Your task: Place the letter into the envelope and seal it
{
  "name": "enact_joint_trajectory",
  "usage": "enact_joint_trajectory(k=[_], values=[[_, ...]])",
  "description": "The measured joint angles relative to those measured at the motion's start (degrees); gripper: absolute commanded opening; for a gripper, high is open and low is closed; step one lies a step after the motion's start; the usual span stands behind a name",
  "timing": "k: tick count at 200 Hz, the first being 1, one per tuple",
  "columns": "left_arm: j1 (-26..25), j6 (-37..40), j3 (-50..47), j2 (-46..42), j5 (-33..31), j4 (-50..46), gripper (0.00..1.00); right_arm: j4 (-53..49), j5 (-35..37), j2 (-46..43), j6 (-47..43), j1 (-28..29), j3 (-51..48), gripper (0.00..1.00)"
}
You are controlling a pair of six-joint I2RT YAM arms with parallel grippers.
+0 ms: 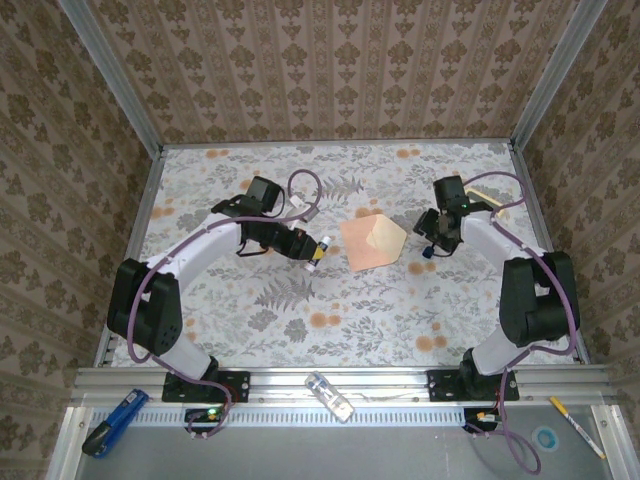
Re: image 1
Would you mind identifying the small black controller board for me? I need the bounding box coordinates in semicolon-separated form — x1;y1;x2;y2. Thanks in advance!
184;406;225;435
462;406;505;435

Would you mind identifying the aluminium left table side rail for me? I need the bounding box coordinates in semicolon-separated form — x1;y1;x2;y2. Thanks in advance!
94;144;169;371

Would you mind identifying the blue tape roll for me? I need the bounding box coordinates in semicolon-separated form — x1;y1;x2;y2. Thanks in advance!
530;424;559;452

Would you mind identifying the aluminium right table side rail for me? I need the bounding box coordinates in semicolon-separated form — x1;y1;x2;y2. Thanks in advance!
507;142;591;365

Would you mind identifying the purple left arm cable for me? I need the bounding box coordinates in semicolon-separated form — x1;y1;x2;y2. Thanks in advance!
127;168;325;442

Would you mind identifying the aluminium right frame post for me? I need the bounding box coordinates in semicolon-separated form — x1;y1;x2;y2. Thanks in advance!
508;0;600;147

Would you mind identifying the cream yellow calculator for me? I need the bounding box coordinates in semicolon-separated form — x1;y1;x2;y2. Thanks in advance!
466;185;506;222

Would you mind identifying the aluminium table side rail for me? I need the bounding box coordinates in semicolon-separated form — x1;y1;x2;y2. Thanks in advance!
507;142;591;365
94;144;169;371

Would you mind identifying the navy white glue stick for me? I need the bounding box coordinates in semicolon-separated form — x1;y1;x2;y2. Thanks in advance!
306;235;334;273

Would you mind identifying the pink envelope cream inside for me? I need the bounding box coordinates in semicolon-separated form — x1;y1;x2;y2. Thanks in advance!
338;213;405;273

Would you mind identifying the aluminium left frame post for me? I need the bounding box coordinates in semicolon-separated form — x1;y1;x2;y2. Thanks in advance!
56;0;165;155

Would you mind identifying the aluminium frame post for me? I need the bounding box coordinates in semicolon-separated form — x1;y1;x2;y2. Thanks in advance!
508;0;600;147
56;0;165;155

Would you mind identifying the grey metal base tray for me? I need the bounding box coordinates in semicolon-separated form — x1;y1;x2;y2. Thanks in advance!
47;403;640;480

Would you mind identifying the white yellow marker pen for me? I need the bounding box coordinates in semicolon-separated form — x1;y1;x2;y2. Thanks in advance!
548;395;608;461

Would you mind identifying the floral patterned table cover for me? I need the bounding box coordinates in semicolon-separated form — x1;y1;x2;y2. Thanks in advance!
107;142;581;370

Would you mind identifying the blue black hand tool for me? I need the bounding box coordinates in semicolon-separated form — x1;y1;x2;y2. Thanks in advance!
81;389;151;460

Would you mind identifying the white slotted cable duct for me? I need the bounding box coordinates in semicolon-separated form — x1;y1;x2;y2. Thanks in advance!
132;402;469;427

